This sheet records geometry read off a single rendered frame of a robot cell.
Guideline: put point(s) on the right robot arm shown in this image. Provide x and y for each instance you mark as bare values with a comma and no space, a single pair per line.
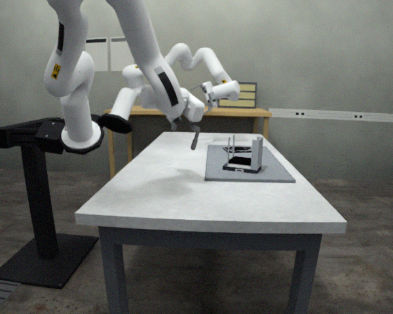
163,93

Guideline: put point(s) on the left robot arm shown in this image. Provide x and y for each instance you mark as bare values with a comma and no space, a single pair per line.
133,77

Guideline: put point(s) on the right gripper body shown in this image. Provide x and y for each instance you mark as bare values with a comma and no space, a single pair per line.
194,109

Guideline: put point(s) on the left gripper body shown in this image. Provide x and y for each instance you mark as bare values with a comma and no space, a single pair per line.
209,87

